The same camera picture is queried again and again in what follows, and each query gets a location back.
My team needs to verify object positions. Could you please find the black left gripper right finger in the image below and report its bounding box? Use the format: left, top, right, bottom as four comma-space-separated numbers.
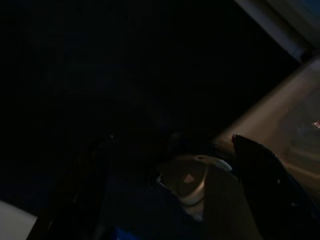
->
231, 134, 320, 240

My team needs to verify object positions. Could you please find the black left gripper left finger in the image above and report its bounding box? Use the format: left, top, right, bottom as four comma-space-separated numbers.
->
71, 134, 116, 240

